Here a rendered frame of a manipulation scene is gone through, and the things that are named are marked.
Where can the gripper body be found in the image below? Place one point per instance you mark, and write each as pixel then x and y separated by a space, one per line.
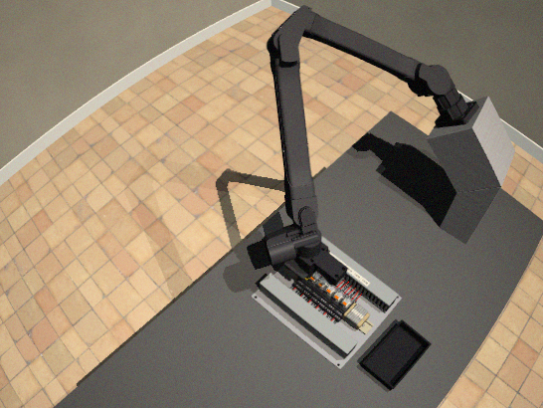
pixel 293 265

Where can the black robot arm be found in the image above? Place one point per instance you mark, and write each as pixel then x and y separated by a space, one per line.
pixel 300 200

